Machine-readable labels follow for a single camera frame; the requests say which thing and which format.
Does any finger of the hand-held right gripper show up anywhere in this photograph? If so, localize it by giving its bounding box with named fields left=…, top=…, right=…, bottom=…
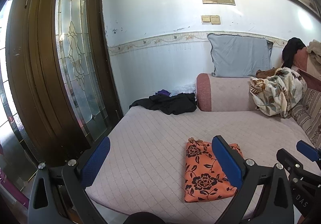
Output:
left=276, top=148, right=305, bottom=175
left=296, top=140, right=321, bottom=162

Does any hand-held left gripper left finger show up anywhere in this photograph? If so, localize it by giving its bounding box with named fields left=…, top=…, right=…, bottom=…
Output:
left=27, top=136, right=111, bottom=224

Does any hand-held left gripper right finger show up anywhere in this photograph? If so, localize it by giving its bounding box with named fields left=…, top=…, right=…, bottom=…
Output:
left=211, top=135, right=294, bottom=224

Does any orange floral blouse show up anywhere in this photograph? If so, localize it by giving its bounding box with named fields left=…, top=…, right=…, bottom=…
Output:
left=184, top=139, right=244, bottom=203

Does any striped cushion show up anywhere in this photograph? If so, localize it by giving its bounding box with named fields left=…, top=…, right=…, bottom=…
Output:
left=291, top=89, right=321, bottom=149

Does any cream floral blanket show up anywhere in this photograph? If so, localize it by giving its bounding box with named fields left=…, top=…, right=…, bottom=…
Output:
left=249, top=67, right=308, bottom=118

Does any black garment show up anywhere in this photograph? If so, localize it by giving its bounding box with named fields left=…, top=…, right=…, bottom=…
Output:
left=129, top=92, right=197, bottom=115

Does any clear plastic bag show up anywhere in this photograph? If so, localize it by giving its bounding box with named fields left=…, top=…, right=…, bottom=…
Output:
left=171, top=83, right=197, bottom=96

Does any brown cloth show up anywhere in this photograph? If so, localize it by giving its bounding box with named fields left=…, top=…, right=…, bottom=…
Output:
left=256, top=68, right=277, bottom=79

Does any magenta object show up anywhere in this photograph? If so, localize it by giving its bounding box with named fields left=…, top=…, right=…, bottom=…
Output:
left=0, top=167, right=29, bottom=208

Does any beige cloth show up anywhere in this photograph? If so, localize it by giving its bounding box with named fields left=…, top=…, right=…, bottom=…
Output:
left=306, top=40, right=321, bottom=64

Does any black cloth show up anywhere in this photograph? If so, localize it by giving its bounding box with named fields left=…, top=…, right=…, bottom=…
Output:
left=282, top=38, right=306, bottom=69

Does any grey-blue pillow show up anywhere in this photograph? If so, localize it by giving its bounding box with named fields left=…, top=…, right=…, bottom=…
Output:
left=207, top=33, right=274, bottom=78

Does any wooden door with leaded glass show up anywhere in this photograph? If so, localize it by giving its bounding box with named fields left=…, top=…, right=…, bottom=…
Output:
left=6, top=0, right=123, bottom=167

